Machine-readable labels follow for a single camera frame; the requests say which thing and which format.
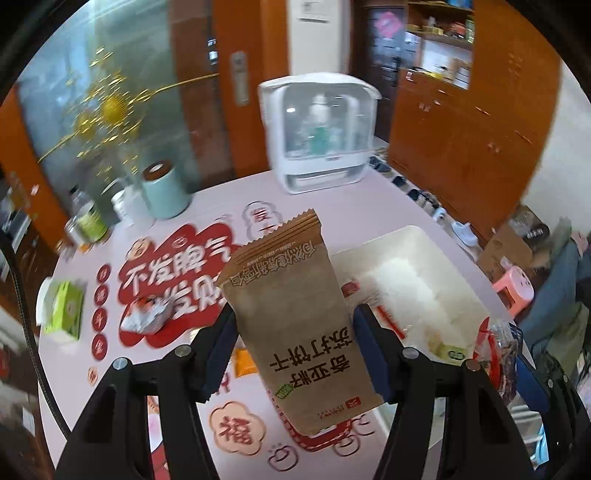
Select white pill bottle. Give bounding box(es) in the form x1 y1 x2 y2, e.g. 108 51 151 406
111 191 132 221

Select wall switch panel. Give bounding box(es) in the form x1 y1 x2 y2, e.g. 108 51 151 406
295 0 332 23

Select brown cracker packet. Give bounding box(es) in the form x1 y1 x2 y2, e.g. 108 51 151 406
217 209 386 437

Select black cable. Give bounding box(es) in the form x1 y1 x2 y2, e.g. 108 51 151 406
0 231 75 439

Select teal canister brown lid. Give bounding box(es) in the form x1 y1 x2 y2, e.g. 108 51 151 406
141 161 192 220

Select small spice jar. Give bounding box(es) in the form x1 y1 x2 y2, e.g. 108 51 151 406
64 217 86 245

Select silver red crumpled packet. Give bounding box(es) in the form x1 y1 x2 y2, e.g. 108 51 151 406
120 295 174 334

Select cardboard box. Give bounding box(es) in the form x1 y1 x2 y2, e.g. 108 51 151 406
475 205 552 278

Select clear nut snack packet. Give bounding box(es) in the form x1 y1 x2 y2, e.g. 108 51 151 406
478 318 525 407

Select wooden display shelf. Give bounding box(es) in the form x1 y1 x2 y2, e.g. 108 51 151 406
406 0 476 90

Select white plastic bin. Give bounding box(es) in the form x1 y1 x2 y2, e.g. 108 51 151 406
330 225 492 435

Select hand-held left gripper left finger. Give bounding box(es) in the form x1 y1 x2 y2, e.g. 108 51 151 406
55 302 238 480

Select person's jeans leg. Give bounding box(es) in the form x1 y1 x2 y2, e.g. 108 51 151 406
517 226 591 365

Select white sterilizer cabinet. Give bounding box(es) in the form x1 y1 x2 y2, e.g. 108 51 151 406
257 73 383 195

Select wooden wall cabinet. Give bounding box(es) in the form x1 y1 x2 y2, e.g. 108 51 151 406
388 0 561 241

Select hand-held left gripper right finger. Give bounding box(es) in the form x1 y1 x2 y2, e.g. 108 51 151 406
353 302 532 480

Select wooden glass sliding door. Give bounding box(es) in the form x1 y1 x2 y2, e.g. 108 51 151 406
0 0 296 222

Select green label glass bottle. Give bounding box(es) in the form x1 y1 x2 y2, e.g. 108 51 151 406
69 186 109 243

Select white wash bottle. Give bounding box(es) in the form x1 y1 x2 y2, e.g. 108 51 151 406
104 178 155 228

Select metal door handle plate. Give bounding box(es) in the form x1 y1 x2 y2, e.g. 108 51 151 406
229 51 250 108

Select pink plastic stool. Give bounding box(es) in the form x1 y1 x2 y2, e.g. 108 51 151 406
492 267 536 317

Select clear cracker pack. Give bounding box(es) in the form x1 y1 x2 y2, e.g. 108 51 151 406
342 277 411 342

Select orange snack packet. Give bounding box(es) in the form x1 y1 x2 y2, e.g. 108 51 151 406
233 348 259 376

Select green tissue box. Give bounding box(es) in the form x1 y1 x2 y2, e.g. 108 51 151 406
37 278 88 342

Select dark entrance door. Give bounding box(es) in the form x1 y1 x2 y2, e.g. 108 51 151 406
365 0 409 121

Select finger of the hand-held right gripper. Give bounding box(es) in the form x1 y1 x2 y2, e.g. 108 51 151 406
513 353 585 462

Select green snack packet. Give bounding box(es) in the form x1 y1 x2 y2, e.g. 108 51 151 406
434 342 476 366

